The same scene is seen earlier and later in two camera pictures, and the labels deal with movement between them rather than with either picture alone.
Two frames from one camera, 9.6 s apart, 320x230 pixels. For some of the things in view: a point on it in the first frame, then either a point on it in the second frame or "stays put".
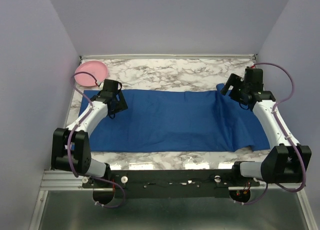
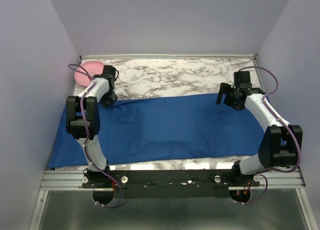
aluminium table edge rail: (168, 56) stays put
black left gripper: (121, 104) → (105, 101)
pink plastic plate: (97, 69) stays put
